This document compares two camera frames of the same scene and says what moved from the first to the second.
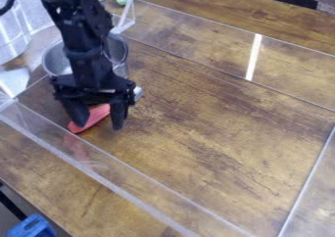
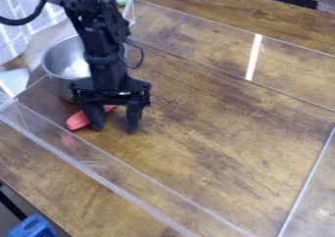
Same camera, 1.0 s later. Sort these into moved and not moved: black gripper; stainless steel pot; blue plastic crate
Moved: black gripper
Not moved: blue plastic crate; stainless steel pot
